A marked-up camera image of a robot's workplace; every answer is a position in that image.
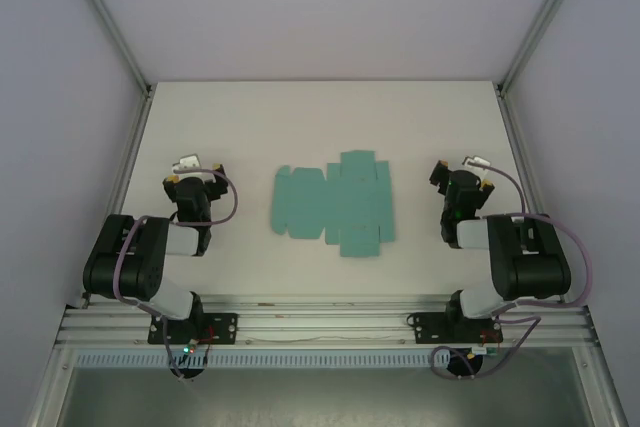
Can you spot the teal paper box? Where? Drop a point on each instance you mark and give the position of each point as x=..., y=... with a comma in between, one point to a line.
x=345, y=202

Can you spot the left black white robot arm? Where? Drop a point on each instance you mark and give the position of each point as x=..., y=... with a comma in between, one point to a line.
x=125, y=257

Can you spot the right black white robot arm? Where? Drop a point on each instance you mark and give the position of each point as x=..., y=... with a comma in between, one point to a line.
x=530, y=267

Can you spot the small LED circuit board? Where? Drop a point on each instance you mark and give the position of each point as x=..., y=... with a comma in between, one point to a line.
x=487, y=350
x=189, y=348

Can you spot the grey metal sheet panel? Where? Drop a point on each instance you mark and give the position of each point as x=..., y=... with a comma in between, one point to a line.
x=320, y=397

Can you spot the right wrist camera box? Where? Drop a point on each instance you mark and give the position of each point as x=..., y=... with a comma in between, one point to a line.
x=475, y=162

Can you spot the aluminium table side rail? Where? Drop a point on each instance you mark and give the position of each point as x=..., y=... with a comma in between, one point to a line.
x=125, y=182
x=517, y=147

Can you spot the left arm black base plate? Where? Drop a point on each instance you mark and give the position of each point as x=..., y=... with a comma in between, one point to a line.
x=222, y=327

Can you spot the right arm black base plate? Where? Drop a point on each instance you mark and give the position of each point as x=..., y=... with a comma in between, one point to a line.
x=430, y=327

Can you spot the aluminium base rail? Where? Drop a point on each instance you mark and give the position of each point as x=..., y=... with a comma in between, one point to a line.
x=325, y=322

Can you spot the aluminium frame post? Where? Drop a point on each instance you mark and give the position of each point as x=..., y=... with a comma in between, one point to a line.
x=545, y=17
x=107, y=17

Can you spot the aluminium lower frame bar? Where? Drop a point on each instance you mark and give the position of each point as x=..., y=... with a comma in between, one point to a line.
x=600, y=387
x=47, y=387

